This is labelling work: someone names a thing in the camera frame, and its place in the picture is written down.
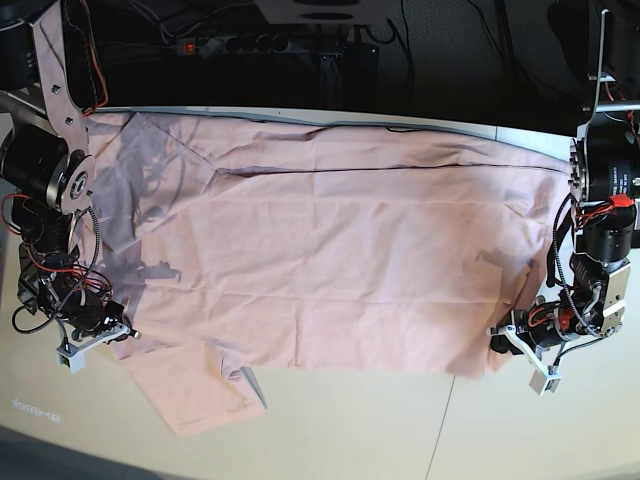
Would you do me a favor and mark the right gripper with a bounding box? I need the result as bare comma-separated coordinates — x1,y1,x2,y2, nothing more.
14,279,139,344

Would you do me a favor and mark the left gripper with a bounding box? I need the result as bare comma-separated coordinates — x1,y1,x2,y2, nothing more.
490,294,588,357

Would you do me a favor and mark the pink T-shirt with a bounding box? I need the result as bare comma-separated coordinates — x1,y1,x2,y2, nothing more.
89,113,568,435

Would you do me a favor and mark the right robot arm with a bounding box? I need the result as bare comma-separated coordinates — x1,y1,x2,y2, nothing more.
1,1,138,362

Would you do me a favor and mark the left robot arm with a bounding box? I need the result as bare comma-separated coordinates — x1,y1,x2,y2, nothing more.
489,1,639,375

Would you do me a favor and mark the black power strip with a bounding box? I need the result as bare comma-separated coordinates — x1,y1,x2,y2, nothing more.
174,33,291,59

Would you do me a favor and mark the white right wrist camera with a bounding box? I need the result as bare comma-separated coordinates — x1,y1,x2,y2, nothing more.
56,342,86,374

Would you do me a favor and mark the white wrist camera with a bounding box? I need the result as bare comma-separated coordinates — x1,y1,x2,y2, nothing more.
529,369,562,396
56,342,86,374

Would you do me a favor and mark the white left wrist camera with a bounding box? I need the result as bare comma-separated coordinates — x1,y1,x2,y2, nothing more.
529,369,562,396

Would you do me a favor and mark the black table leg post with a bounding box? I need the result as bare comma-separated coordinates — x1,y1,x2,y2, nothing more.
319,54,342,110

